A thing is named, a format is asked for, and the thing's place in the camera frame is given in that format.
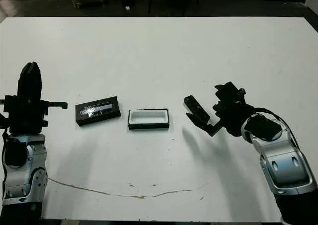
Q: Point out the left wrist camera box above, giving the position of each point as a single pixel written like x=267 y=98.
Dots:
x=3 y=120

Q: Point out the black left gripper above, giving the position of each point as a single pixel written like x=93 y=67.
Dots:
x=28 y=117

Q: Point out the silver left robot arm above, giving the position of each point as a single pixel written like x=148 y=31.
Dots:
x=17 y=182

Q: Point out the slim black camera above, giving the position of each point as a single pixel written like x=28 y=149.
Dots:
x=196 y=108

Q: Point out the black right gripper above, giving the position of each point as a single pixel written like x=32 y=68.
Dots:
x=231 y=115

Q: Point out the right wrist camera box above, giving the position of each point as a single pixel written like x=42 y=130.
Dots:
x=229 y=92

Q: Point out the black box lid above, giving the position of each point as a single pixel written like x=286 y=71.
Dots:
x=98 y=110

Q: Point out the black box base white insert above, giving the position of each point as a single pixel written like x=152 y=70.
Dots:
x=149 y=127

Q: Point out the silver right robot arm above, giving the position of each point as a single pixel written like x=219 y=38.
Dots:
x=285 y=165

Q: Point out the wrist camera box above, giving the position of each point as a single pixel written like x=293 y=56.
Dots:
x=229 y=92
x=3 y=120

